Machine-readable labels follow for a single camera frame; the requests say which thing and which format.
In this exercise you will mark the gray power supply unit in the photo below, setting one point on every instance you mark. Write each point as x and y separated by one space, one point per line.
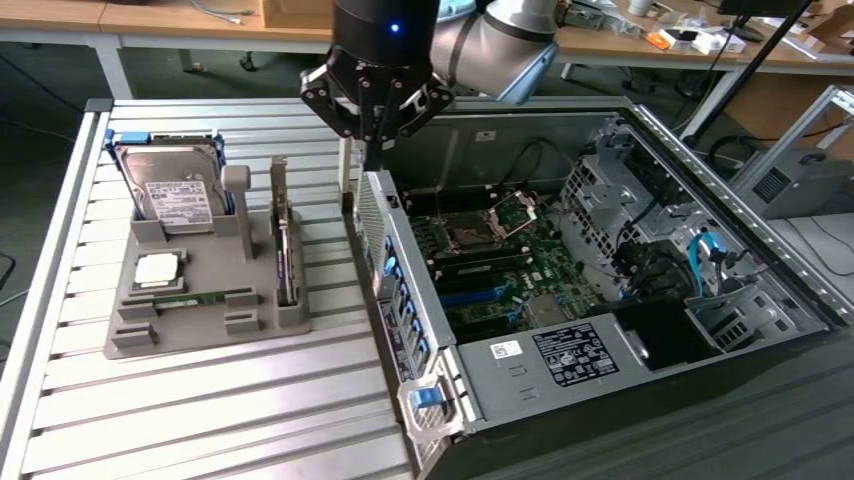
508 390

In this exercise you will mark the green motherboard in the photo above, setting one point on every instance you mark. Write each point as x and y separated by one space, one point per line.
555 265

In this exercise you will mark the metal socket cover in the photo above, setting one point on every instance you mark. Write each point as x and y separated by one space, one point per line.
515 212

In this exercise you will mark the CPU socket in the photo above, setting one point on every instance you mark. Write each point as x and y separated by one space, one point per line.
468 232

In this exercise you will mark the open black PC case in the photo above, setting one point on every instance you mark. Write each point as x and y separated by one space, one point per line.
508 450

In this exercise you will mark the black stand pole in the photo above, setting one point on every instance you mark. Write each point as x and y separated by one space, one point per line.
755 65

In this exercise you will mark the orange and black box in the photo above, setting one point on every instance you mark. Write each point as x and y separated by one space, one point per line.
671 40

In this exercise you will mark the aluminium profile frame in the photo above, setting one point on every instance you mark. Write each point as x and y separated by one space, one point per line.
811 120

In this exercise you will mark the brown cardboard box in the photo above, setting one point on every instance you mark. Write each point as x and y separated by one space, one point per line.
297 15

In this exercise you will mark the gray parts rack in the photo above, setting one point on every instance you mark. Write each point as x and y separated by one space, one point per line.
201 270

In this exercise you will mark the black monitor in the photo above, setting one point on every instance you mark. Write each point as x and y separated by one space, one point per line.
755 6

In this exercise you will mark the blue case latch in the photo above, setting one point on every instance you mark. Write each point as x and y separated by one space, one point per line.
428 398

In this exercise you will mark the white mug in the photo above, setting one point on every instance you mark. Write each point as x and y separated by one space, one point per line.
643 6

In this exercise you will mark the silver CPU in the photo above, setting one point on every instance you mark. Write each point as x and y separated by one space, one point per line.
157 270

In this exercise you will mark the green RAM stick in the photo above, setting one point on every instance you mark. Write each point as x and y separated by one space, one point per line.
194 298

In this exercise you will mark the gray computer tower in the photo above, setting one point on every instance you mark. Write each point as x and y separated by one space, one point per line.
801 190

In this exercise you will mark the perforated metal drive cage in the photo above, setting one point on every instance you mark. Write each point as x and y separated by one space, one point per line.
601 200

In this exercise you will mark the graphics card with metal bracket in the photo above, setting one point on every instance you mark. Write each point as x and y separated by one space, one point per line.
285 250

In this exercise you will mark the gray metal drive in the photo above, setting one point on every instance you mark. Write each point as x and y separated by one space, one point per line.
588 17

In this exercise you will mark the gray metal disk bay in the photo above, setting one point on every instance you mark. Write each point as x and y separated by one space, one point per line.
735 320

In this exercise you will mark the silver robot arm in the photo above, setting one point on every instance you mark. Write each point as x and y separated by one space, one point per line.
495 45

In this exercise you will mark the white small box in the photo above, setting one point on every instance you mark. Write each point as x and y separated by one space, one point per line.
717 45

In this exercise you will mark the gray chipset heatsink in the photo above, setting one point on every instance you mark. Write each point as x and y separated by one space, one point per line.
548 310

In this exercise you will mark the hard disk with blue carrier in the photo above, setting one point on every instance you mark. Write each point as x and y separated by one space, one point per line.
168 175

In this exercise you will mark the black RAM slot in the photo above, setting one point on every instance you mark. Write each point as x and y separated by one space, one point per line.
481 260
468 272

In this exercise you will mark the wooden desk white frame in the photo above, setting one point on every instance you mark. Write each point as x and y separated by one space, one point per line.
54 12
601 45

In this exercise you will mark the open cardboard carton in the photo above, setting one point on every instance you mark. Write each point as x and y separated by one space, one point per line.
835 30

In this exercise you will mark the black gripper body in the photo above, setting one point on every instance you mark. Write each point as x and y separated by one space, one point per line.
381 45

